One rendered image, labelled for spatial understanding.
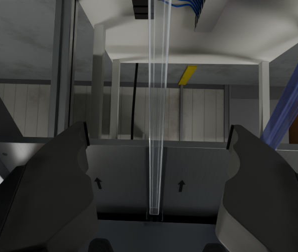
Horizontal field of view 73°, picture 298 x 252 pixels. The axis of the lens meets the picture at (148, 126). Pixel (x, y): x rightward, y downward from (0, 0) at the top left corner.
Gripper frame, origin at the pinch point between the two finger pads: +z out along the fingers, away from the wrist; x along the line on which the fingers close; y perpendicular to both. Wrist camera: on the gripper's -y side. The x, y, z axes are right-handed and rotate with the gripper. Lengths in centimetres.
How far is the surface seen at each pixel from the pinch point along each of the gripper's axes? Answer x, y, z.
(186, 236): 4.8, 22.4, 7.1
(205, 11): 10.9, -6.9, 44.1
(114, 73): -19, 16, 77
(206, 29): 13, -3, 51
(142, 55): -7, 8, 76
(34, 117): -205, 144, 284
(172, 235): 2.7, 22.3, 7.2
